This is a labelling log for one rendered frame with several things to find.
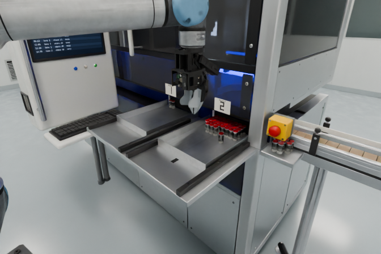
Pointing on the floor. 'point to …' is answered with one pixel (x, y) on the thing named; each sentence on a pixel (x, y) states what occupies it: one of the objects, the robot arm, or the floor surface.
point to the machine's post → (263, 97)
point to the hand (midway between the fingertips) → (195, 109)
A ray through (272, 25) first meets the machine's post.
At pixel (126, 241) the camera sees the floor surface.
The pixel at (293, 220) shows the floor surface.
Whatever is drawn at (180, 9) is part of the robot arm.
